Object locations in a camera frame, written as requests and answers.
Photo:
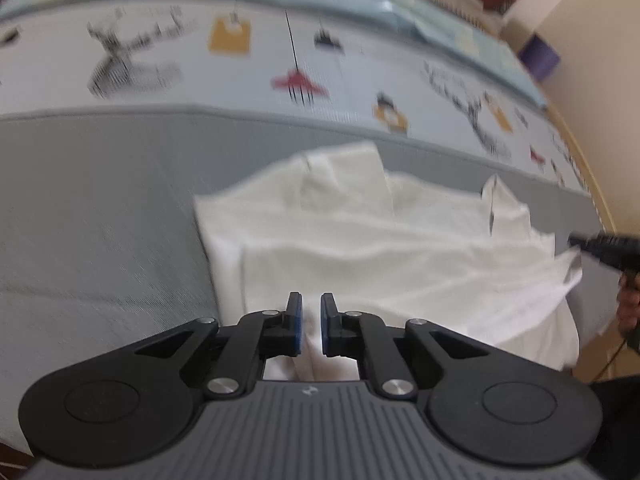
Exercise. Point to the light blue quilt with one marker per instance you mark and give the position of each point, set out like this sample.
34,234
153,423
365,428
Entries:
425,15

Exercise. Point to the wooden bed frame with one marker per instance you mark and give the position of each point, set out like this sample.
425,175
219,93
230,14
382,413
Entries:
585,160

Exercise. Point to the purple box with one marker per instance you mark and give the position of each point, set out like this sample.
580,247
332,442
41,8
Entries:
539,57

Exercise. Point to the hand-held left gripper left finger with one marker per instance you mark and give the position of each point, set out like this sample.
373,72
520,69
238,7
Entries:
296,322

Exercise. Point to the person's right hand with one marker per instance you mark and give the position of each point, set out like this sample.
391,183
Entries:
629,305

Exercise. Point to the printed pale blue bed sheet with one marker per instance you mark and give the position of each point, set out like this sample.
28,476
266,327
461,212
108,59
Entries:
300,60

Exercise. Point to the grey bed mat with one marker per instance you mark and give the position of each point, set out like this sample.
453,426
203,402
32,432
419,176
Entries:
100,200

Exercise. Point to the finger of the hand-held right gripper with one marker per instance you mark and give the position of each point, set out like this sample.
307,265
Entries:
602,247

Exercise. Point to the white garment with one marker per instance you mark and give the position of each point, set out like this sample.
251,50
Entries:
400,240

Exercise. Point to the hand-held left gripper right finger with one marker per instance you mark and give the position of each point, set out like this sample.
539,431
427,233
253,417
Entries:
325,325

